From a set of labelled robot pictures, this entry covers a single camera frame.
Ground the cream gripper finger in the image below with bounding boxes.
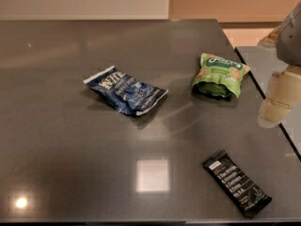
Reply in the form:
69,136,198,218
257,26,280,49
258,65,301,128

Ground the blue chip bag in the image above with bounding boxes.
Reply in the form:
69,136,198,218
84,65,168,117

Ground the black rxbar chocolate bar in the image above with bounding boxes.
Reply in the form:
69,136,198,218
203,150,272,218

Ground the green snack bag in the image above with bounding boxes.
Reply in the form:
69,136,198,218
192,53,251,98

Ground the grey side table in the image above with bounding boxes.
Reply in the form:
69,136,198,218
235,46,301,157

